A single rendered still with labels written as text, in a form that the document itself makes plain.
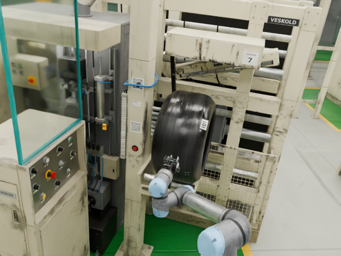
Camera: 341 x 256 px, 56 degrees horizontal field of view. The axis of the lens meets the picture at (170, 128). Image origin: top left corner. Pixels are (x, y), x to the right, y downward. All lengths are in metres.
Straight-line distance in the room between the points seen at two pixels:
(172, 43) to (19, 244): 1.46
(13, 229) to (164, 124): 0.98
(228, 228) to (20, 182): 1.02
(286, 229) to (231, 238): 2.22
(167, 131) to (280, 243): 1.82
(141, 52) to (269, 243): 2.11
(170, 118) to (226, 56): 0.54
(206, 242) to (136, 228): 1.39
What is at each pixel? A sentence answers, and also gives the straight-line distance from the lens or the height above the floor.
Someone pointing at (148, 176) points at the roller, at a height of 0.92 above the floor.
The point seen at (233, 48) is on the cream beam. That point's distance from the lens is 2.04.
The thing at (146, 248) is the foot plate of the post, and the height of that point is 0.01.
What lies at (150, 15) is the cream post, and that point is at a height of 1.91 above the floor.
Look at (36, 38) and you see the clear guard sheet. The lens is 1.60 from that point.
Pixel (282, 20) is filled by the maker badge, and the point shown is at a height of 1.90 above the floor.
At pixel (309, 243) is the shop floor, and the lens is 3.39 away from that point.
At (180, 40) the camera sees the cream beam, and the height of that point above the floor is 1.75.
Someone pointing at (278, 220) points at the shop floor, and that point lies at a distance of 3.49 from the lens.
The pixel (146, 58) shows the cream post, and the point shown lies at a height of 1.67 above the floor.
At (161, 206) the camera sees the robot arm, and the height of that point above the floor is 1.18.
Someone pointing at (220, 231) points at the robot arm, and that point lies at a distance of 1.23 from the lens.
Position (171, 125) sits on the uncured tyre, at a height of 1.35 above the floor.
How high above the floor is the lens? 2.16
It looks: 27 degrees down
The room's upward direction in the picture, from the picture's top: 6 degrees clockwise
